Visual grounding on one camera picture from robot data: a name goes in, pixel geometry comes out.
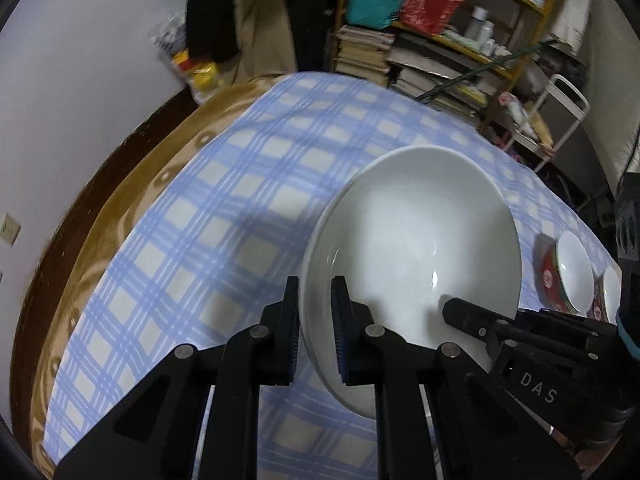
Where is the plain white bowl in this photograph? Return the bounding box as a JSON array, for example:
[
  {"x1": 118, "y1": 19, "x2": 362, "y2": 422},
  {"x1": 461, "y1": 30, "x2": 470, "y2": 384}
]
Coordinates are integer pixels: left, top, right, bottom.
[{"x1": 301, "y1": 146, "x2": 522, "y2": 420}]

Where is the beige hanging coat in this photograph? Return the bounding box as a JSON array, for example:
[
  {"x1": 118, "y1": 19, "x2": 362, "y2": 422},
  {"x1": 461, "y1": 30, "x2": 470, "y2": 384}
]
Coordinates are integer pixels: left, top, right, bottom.
[{"x1": 235, "y1": 0, "x2": 301, "y2": 86}]

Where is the blue checkered cloth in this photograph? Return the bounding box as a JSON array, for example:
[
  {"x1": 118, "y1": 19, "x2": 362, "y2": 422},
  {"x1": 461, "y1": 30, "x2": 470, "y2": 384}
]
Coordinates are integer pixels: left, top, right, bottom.
[{"x1": 30, "y1": 72, "x2": 623, "y2": 480}]

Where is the wall outlet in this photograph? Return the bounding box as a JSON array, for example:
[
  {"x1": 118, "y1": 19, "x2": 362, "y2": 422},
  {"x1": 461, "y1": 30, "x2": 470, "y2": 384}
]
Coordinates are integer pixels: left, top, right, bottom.
[{"x1": 0, "y1": 212, "x2": 22, "y2": 247}]

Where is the bowl with red character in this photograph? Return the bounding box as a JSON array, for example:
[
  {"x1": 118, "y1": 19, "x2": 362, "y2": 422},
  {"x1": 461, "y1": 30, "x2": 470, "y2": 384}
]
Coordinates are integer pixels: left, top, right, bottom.
[{"x1": 592, "y1": 269, "x2": 622, "y2": 325}]

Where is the pile of magazines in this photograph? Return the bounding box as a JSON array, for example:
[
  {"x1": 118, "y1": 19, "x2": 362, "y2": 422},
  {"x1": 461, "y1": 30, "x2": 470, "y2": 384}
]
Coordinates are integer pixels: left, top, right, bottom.
[{"x1": 387, "y1": 45, "x2": 493, "y2": 121}]

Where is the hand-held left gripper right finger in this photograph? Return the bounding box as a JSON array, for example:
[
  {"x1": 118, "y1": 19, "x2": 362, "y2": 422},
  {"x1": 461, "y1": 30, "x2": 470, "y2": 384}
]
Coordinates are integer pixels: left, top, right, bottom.
[{"x1": 330, "y1": 275, "x2": 583, "y2": 480}]

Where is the dark wooden bed frame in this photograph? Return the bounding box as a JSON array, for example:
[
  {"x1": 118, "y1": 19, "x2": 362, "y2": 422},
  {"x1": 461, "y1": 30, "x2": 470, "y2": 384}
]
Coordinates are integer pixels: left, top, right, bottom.
[{"x1": 9, "y1": 85, "x2": 201, "y2": 436}]

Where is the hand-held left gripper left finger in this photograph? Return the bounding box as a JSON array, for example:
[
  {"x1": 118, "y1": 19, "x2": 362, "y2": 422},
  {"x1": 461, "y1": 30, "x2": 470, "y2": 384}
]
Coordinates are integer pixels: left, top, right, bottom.
[{"x1": 52, "y1": 276, "x2": 301, "y2": 480}]

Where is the yellow plastic bag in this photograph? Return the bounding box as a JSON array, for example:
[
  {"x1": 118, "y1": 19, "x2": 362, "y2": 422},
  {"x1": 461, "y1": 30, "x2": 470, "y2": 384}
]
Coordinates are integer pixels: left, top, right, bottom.
[{"x1": 152, "y1": 10, "x2": 223, "y2": 103}]

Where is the stack of books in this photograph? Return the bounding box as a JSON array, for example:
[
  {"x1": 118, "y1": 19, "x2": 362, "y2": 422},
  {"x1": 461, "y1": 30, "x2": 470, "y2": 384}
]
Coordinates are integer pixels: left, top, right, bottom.
[{"x1": 334, "y1": 24, "x2": 396, "y2": 87}]

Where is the wooden shelf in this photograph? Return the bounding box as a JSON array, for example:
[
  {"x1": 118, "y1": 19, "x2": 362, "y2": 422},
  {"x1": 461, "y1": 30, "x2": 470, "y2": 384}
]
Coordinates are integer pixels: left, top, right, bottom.
[{"x1": 327, "y1": 0, "x2": 551, "y2": 126}]

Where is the red patterned bowl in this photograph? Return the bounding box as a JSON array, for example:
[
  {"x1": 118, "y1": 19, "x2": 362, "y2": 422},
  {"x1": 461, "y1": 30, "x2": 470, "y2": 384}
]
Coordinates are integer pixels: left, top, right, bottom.
[{"x1": 536, "y1": 231, "x2": 596, "y2": 316}]

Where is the thin dark pole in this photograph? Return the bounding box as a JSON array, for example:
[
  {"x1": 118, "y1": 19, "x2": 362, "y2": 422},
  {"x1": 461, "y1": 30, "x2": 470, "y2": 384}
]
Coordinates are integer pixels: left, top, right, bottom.
[{"x1": 415, "y1": 40, "x2": 566, "y2": 103}]

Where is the white utility cart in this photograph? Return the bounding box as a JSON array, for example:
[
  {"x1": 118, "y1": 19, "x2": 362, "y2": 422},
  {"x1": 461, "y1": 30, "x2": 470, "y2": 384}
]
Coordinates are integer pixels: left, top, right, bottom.
[{"x1": 480, "y1": 74, "x2": 591, "y2": 176}]

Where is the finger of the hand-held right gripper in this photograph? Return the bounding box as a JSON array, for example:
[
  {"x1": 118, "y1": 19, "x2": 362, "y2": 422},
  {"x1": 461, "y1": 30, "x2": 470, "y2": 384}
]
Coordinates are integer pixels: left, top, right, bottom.
[{"x1": 442, "y1": 297, "x2": 521, "y2": 354}]

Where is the black hanging garment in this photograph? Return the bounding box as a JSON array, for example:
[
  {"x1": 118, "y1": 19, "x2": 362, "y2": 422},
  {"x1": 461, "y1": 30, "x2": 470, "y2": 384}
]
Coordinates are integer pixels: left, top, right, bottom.
[{"x1": 185, "y1": 0, "x2": 241, "y2": 61}]

